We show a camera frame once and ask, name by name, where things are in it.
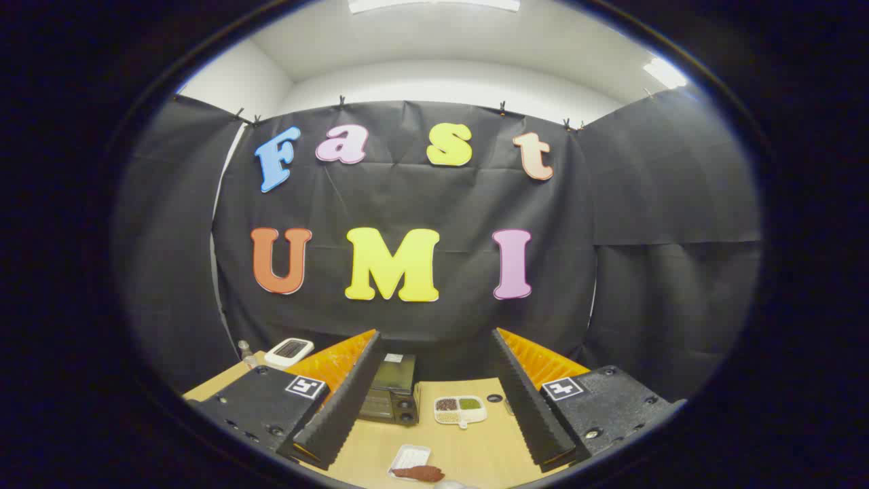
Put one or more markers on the ceiling light panel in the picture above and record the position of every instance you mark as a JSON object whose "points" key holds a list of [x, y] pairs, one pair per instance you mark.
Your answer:
{"points": [[665, 72], [434, 4]]}

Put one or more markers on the clear glass bottle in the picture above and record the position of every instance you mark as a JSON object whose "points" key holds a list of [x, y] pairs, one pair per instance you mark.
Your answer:
{"points": [[247, 356]]}

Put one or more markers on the white rectangular tray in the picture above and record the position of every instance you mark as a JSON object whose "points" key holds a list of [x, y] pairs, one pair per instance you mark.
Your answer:
{"points": [[411, 455]]}

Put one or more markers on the brown meat slice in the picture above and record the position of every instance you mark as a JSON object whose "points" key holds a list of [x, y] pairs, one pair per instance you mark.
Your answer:
{"points": [[421, 473]]}

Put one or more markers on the white divided dish with grains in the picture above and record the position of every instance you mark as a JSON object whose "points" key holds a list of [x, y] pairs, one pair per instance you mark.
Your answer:
{"points": [[459, 410]]}

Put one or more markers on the white bread toaster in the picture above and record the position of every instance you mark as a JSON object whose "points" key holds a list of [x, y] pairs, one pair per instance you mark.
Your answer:
{"points": [[288, 352]]}

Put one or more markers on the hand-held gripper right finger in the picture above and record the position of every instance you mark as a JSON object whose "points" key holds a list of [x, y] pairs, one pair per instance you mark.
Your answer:
{"points": [[529, 407]]}

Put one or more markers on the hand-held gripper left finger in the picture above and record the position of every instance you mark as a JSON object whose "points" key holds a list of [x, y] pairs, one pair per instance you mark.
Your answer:
{"points": [[346, 407]]}

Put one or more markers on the black toaster oven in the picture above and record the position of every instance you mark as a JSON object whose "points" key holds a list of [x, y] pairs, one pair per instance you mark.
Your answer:
{"points": [[394, 380]]}

